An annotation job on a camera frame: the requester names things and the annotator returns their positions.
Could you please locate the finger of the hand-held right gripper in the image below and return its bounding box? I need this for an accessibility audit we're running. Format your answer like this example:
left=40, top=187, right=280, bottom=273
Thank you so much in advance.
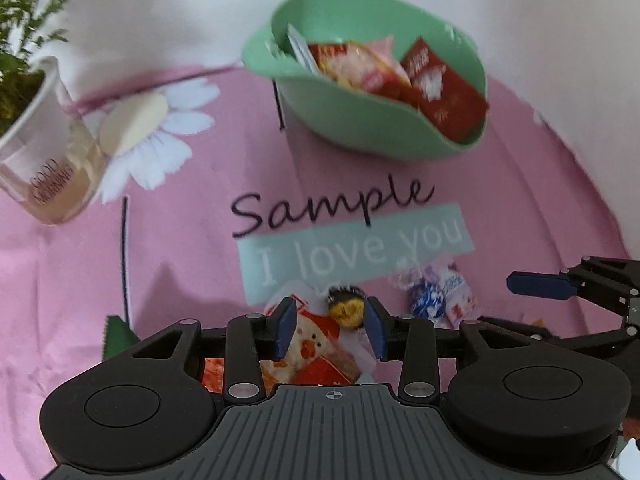
left=479, top=316, right=640, bottom=362
left=506, top=256, right=640, bottom=317

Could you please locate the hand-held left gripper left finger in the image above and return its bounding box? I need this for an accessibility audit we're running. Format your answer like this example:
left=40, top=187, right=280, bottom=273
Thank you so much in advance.
left=131, top=297, right=299, bottom=405

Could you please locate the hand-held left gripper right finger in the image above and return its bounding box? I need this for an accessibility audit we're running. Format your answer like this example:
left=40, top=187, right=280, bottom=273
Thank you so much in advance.
left=364, top=296, right=538, bottom=405

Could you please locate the yellow and black candy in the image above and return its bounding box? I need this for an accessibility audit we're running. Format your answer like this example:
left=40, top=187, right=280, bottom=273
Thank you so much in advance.
left=326, top=284, right=367, bottom=329

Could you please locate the red white cartoon print packet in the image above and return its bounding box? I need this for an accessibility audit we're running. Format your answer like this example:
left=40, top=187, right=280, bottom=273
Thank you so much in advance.
left=262, top=292, right=364, bottom=387

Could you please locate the blue and white candy ball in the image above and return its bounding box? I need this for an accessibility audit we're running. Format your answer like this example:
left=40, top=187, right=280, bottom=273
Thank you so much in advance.
left=410, top=280, right=449, bottom=319

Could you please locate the white and pink small packet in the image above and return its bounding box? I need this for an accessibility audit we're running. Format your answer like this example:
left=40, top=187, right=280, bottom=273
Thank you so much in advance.
left=439, top=259, right=482, bottom=329

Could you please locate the orange patterned packet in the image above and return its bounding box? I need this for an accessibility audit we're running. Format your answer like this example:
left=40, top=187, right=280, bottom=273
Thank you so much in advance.
left=201, top=356, right=227, bottom=394

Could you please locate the green plastic bowl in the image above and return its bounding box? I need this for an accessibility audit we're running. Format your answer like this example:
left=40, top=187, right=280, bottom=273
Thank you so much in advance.
left=241, top=0, right=489, bottom=162

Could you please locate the dark red packet white print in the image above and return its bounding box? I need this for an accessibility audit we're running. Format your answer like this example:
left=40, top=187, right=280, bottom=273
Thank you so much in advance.
left=399, top=36, right=490, bottom=142

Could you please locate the pink snack packet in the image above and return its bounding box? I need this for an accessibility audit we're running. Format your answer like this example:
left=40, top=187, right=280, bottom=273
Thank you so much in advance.
left=320, top=36, right=412, bottom=95

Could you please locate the orange-red bar packet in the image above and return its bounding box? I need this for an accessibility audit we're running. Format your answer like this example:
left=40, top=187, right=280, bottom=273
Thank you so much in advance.
left=307, top=42, right=352, bottom=77

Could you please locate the long white packet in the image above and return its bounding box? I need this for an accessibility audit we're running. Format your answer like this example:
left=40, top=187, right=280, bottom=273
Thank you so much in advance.
left=286, top=23, right=322, bottom=75

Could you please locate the pink printed tablecloth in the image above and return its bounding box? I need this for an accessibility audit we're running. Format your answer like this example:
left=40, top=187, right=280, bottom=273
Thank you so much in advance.
left=0, top=62, right=633, bottom=466

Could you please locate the potted plant in white cup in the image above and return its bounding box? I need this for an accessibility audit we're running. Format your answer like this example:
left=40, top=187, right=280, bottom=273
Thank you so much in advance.
left=0, top=0, right=110, bottom=227

